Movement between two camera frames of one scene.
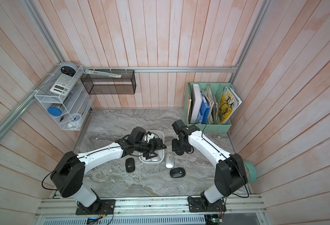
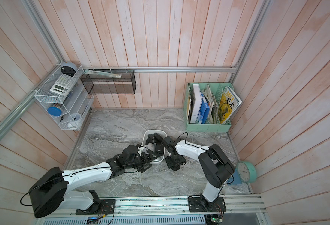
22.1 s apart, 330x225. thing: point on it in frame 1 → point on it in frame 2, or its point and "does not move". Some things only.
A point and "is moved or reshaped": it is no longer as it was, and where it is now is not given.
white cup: (73, 119) does not move
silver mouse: (169, 160) is moved or reshaped
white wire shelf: (64, 94) does not move
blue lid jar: (54, 111) does not move
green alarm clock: (250, 171) does not move
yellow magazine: (228, 101) does not move
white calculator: (63, 85) does not move
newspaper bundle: (213, 115) does not move
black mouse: (130, 165) is moved or reshaped
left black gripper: (152, 148) → (146, 161)
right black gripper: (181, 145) → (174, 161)
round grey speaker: (68, 68) does not move
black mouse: (177, 172) is moved or reshaped
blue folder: (204, 115) does not move
